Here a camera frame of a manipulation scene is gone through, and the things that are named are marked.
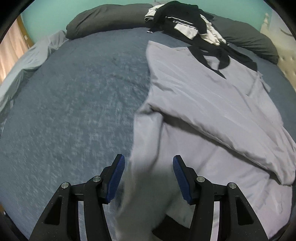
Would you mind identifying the grey and black jacket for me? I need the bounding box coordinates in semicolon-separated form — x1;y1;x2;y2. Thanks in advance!
115;41;295;240

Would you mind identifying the black and white clothes pile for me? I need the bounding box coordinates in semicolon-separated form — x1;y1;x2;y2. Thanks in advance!
144;1;257;77

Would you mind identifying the light grey pillow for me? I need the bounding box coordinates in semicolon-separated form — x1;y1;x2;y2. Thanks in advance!
1;30;68;110

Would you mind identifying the pink curtain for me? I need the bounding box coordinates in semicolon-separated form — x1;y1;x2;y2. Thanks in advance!
0;15;34;84

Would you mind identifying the cream tufted headboard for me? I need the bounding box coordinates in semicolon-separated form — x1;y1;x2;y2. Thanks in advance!
260;10;296;89

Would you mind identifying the dark grey long pillow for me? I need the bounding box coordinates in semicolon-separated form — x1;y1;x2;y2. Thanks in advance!
66;4;279;65

